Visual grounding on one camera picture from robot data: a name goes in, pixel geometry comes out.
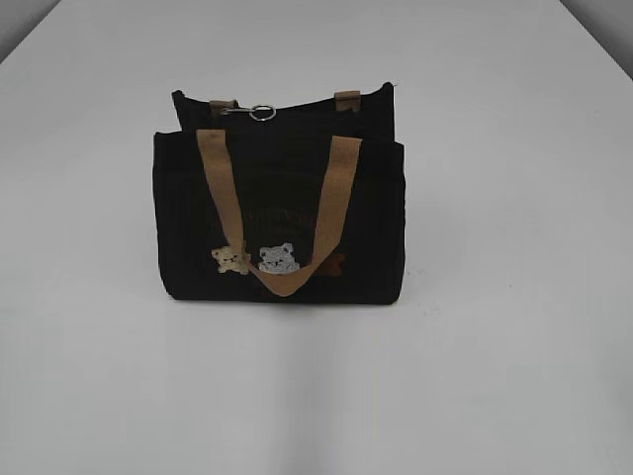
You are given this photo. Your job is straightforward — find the black tote bag tan handles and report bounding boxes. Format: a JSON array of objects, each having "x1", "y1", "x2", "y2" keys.
[{"x1": 152, "y1": 83, "x2": 406, "y2": 305}]

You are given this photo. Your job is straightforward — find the silver zipper pull ring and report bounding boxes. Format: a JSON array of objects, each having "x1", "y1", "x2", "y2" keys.
[{"x1": 226, "y1": 102, "x2": 274, "y2": 122}]

